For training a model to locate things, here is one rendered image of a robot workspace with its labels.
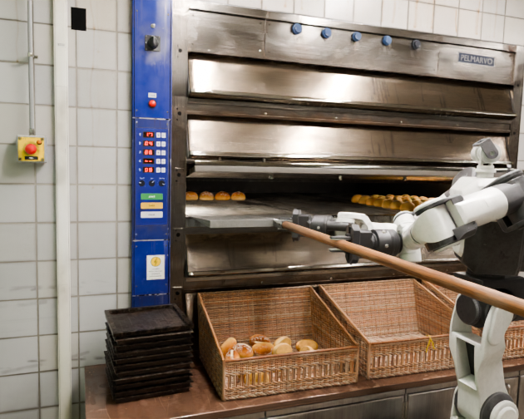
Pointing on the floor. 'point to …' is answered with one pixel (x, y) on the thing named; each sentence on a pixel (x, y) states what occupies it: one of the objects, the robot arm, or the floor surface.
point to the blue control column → (154, 61)
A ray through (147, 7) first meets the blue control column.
